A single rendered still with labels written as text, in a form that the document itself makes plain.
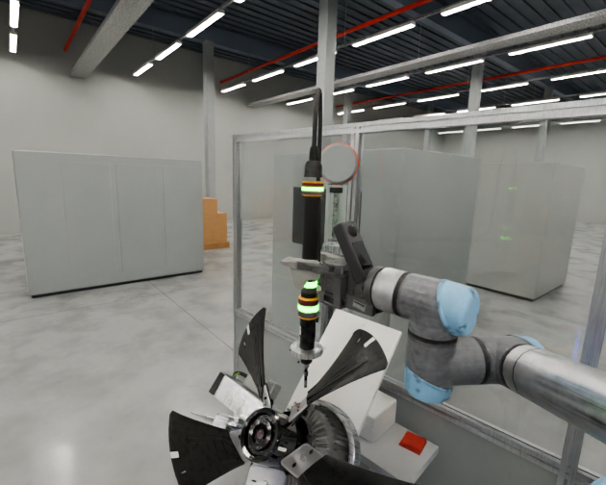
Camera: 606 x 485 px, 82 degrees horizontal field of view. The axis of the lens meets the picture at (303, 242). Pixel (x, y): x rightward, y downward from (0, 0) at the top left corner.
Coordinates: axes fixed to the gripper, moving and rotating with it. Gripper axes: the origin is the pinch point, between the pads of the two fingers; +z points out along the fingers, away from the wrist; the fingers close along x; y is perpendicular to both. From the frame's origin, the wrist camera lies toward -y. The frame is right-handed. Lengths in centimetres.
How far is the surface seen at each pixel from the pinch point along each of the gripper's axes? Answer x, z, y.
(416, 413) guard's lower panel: 70, 1, 74
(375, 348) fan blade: 17.4, -9.4, 23.9
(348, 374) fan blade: 10.5, -6.8, 29.1
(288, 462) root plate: -3.2, -1.2, 47.9
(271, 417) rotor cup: -2.4, 5.7, 40.5
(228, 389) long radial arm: 8, 39, 54
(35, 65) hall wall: 171, 1204, -290
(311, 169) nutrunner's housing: -1.7, -3.8, -17.9
